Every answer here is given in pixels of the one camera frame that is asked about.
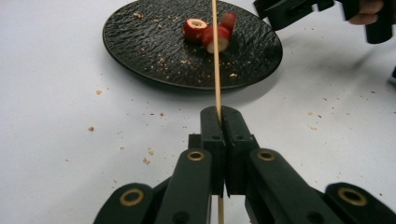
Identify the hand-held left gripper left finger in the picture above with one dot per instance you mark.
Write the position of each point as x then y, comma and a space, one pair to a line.
212, 149

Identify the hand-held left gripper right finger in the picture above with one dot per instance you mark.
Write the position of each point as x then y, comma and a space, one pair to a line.
238, 146

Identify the red hawthorn fruit piece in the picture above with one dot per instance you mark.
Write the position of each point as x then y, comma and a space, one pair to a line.
192, 29
229, 21

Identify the red sausage pieces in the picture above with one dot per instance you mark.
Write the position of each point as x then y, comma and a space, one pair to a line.
222, 39

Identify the wooden skewer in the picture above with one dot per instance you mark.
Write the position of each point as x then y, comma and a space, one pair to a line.
215, 77

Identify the black textured plate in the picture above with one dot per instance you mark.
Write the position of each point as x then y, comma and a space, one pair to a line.
155, 49

